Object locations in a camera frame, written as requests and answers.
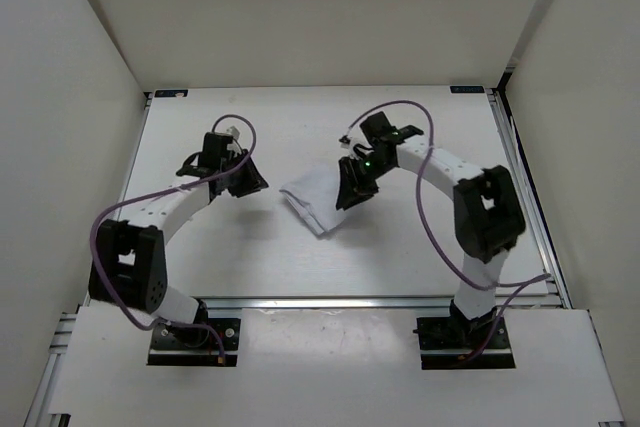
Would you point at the white skirt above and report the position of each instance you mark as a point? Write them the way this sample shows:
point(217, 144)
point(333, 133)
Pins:
point(313, 196)

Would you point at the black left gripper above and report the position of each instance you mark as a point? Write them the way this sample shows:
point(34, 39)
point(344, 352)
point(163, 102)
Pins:
point(253, 180)

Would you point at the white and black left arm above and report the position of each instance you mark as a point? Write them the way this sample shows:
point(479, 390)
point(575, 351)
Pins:
point(129, 266)

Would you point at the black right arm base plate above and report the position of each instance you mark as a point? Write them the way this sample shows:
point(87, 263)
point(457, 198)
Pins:
point(443, 349)

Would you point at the blue right corner label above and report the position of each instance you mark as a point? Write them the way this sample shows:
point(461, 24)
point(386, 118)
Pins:
point(466, 89)

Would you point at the aluminium front table rail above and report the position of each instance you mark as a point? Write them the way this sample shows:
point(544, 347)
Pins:
point(326, 303)

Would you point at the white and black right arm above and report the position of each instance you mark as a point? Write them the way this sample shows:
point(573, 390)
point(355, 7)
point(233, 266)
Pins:
point(488, 219)

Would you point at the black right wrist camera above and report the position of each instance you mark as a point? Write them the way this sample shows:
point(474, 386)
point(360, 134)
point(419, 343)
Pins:
point(376, 127)

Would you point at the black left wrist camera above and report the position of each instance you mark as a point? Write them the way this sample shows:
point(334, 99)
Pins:
point(217, 153)

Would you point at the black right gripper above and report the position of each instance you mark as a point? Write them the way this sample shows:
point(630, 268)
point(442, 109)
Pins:
point(353, 189)

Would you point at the blue corner label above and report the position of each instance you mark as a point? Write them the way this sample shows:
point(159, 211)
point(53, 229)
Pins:
point(170, 93)
point(466, 89)

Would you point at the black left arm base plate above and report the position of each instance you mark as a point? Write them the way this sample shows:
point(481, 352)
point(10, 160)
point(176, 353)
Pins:
point(178, 348)

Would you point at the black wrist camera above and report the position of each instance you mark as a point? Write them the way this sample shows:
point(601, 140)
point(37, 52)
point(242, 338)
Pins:
point(217, 153)
point(376, 127)

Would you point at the blue left corner label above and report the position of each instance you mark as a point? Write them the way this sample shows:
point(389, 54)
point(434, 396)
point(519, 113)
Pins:
point(170, 93)

